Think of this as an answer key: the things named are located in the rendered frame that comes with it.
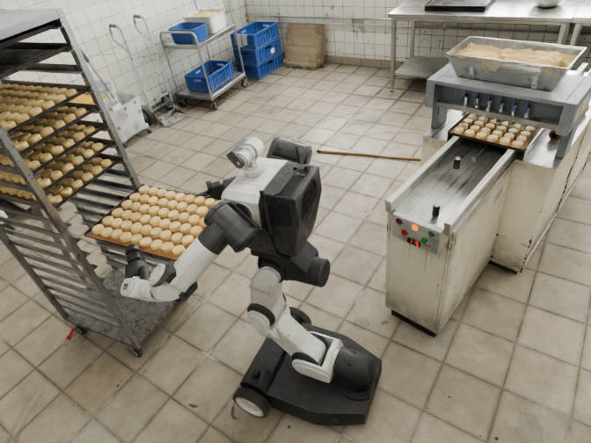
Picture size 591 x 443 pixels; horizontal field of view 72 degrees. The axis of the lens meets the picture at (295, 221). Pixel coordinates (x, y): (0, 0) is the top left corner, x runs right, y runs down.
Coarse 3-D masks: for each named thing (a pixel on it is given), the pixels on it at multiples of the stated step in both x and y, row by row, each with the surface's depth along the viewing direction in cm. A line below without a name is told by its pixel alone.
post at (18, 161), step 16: (0, 128) 150; (0, 144) 153; (16, 160) 157; (32, 176) 163; (48, 208) 172; (64, 224) 180; (64, 240) 184; (80, 256) 191; (96, 288) 205; (112, 304) 213; (128, 336) 230
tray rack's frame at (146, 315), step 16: (0, 16) 166; (16, 16) 161; (32, 16) 157; (48, 16) 158; (0, 32) 144; (16, 32) 149; (48, 224) 241; (16, 256) 225; (32, 272) 235; (112, 272) 288; (112, 288) 276; (128, 304) 263; (144, 304) 261; (160, 304) 259; (80, 320) 257; (96, 320) 256; (112, 320) 254; (144, 320) 251; (160, 320) 251; (112, 336) 245; (144, 336) 242
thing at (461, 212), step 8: (584, 64) 276; (576, 72) 268; (584, 72) 278; (512, 152) 208; (504, 160) 203; (496, 168) 199; (504, 168) 207; (488, 176) 195; (496, 176) 200; (480, 184) 191; (488, 184) 194; (472, 192) 187; (480, 192) 189; (464, 200) 183; (472, 200) 184; (456, 208) 180; (464, 208) 179; (456, 216) 176; (464, 216) 184; (448, 224) 172; (456, 224) 179; (448, 232) 175
